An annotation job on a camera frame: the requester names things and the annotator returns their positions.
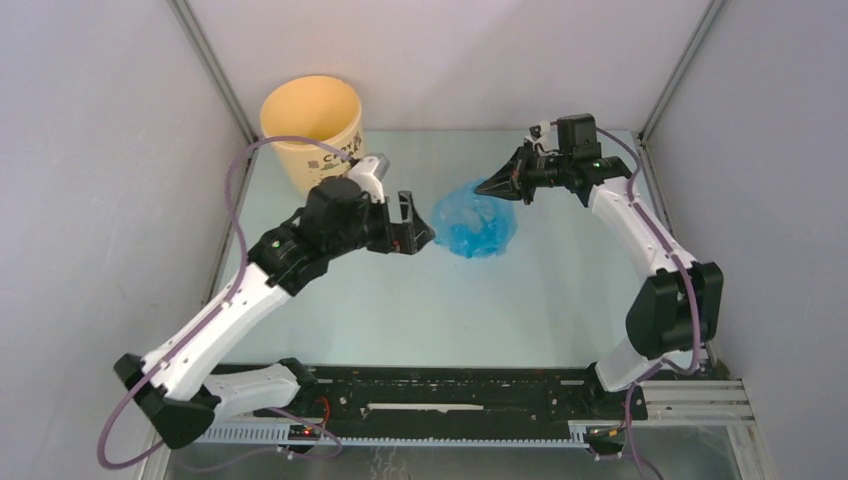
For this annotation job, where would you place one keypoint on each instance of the small circuit board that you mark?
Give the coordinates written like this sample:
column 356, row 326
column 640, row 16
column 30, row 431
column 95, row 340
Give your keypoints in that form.
column 605, row 435
column 303, row 433

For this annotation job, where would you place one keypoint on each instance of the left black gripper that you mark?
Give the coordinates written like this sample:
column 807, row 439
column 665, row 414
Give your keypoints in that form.
column 409, row 237

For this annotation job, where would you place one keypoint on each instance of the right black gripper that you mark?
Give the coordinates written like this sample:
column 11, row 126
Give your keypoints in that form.
column 513, row 181

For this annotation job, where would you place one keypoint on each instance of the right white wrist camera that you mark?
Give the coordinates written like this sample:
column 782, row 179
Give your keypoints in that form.
column 544, row 135

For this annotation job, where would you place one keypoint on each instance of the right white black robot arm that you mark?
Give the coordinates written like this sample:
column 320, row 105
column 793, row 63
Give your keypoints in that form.
column 677, row 307

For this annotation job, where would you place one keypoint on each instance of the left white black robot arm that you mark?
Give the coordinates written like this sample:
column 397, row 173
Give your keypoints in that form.
column 175, row 385

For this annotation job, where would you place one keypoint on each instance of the yellow capybara trash bin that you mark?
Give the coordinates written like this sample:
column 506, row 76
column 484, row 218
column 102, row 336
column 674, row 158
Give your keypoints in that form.
column 321, row 118

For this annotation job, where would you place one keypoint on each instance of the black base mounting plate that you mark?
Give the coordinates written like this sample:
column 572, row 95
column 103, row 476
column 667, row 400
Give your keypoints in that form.
column 459, row 403

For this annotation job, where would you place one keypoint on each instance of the white toothed cable duct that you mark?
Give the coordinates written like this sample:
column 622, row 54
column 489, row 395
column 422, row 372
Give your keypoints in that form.
column 248, row 433

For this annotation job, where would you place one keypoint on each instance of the blue plastic trash bag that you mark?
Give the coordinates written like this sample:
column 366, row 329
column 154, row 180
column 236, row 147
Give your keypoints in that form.
column 473, row 226

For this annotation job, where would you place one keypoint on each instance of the left small circuit board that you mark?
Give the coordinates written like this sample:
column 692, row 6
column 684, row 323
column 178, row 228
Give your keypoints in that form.
column 303, row 433

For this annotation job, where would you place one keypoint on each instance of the right small circuit board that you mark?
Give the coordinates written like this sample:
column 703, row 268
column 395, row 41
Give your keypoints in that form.
column 605, row 435

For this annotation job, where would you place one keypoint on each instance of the aluminium frame rail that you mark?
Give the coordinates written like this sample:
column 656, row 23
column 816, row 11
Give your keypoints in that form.
column 693, row 403

